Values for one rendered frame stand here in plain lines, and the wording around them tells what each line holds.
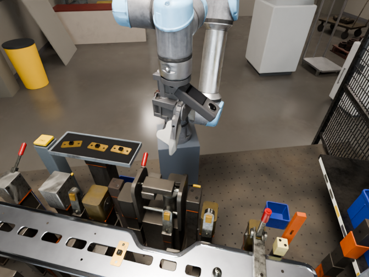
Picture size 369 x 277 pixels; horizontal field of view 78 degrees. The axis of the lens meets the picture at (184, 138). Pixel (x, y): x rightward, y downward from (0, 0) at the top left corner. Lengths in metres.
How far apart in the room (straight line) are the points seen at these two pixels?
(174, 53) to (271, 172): 1.24
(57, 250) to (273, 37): 3.97
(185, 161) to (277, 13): 3.36
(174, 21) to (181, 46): 0.05
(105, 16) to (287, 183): 5.42
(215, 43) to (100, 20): 5.34
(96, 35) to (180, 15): 5.84
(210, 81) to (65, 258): 0.84
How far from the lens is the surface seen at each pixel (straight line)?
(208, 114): 0.54
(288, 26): 4.31
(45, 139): 1.19
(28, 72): 4.44
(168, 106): 0.55
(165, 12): 0.46
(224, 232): 1.28
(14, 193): 1.26
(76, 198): 1.01
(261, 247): 0.86
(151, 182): 0.82
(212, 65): 0.93
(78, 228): 1.02
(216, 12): 0.91
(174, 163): 1.14
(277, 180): 1.56
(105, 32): 6.21
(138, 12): 0.60
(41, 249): 1.04
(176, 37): 0.47
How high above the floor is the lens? 1.83
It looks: 41 degrees down
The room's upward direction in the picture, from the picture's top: straight up
